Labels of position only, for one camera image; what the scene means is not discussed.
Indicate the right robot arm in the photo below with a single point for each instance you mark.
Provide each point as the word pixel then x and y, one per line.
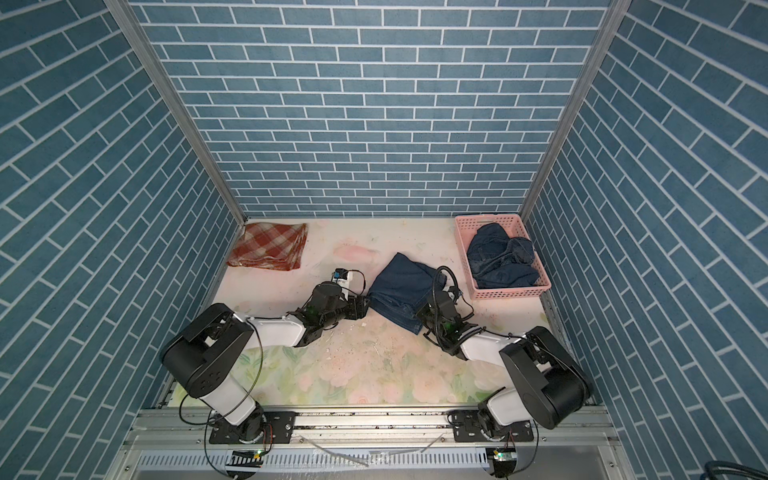
pixel 547 383

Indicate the left green circuit board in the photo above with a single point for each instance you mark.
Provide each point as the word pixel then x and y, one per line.
pixel 244 461

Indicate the dark navy denim skirt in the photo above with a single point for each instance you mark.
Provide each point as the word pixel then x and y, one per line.
pixel 498 261

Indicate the red plaid skirt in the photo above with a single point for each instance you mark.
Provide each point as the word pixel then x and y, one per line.
pixel 270 246

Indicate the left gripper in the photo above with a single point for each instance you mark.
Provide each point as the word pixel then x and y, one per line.
pixel 357 312

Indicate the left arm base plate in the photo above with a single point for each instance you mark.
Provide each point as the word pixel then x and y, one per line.
pixel 260 428

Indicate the green circuit board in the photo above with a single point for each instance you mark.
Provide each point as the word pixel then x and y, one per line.
pixel 244 461
pixel 502 461

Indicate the blue denim skirt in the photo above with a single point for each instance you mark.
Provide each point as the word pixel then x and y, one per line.
pixel 401 290

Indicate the right green circuit board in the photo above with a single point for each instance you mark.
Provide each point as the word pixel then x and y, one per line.
pixel 502 461

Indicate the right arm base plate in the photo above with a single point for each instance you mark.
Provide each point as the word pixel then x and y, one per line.
pixel 470 425

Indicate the pink plastic basket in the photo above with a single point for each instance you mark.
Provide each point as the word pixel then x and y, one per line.
pixel 465 229

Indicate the aluminium mounting rail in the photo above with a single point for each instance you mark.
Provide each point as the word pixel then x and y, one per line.
pixel 377 427

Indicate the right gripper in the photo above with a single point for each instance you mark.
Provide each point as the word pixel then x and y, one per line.
pixel 422 314

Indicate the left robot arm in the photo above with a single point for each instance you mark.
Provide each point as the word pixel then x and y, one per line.
pixel 202 356

